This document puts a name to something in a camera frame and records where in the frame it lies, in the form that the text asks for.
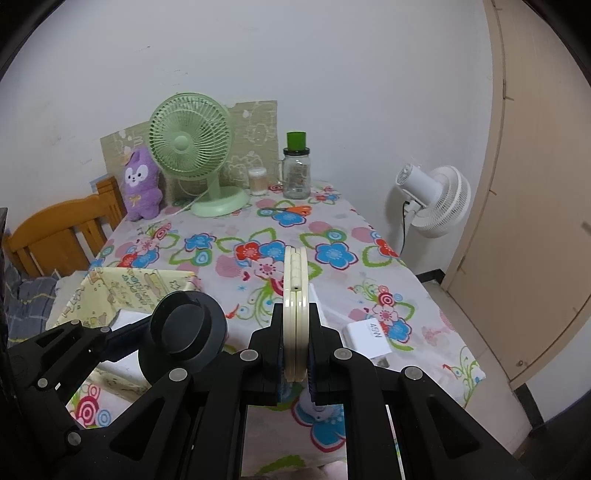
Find beige door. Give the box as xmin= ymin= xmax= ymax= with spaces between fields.
xmin=443 ymin=1 xmax=590 ymax=387

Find floral tablecloth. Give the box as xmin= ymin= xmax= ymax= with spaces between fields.
xmin=64 ymin=184 xmax=487 ymax=480

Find cream round compact mirror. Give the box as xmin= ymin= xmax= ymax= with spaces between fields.
xmin=283 ymin=246 xmax=310 ymax=383

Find lavender round gadget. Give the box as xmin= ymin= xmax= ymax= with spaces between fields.
xmin=297 ymin=387 xmax=344 ymax=424

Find white standing fan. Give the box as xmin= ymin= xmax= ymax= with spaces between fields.
xmin=396 ymin=163 xmax=472 ymax=253

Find green desk fan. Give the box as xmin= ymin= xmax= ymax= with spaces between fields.
xmin=147 ymin=92 xmax=249 ymax=218

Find yellow cartoon storage box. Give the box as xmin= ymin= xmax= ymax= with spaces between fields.
xmin=46 ymin=267 xmax=200 ymax=401

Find purple plush bunny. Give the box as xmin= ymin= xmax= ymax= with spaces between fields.
xmin=122 ymin=146 xmax=163 ymax=221

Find white square charger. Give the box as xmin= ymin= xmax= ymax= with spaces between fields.
xmin=111 ymin=310 xmax=150 ymax=330

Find glass jar green lid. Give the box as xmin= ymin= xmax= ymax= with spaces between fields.
xmin=280 ymin=131 xmax=311 ymax=200

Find orange scissors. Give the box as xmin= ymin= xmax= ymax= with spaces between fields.
xmin=276 ymin=205 xmax=311 ymax=217

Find white 45W charger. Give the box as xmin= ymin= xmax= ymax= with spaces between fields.
xmin=344 ymin=318 xmax=391 ymax=360

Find plaid blue bedding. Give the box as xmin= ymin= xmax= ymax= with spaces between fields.
xmin=3 ymin=262 xmax=57 ymax=347

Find cotton swab container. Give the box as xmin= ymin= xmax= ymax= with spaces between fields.
xmin=247 ymin=167 xmax=269 ymax=196

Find wooden chair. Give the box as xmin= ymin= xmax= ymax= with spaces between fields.
xmin=2 ymin=176 xmax=126 ymax=278

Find beige cartoon backboard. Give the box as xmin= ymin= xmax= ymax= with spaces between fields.
xmin=100 ymin=94 xmax=280 ymax=205

